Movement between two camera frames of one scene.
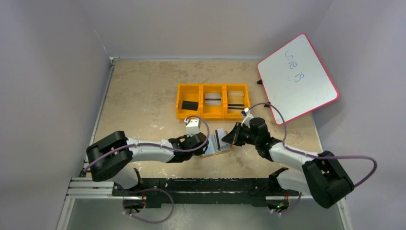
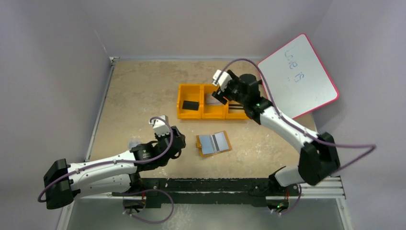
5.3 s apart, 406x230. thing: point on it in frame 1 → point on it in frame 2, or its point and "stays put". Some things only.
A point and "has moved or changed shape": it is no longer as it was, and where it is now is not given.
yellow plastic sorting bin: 212,101 stays put
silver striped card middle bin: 212,98 stays put
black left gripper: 199,140 → 175,142
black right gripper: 239,134 → 226,94
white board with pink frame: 294,79 stays put
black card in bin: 189,105 stays put
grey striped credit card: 219,134 has moved or changed shape
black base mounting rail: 204,191 stays put
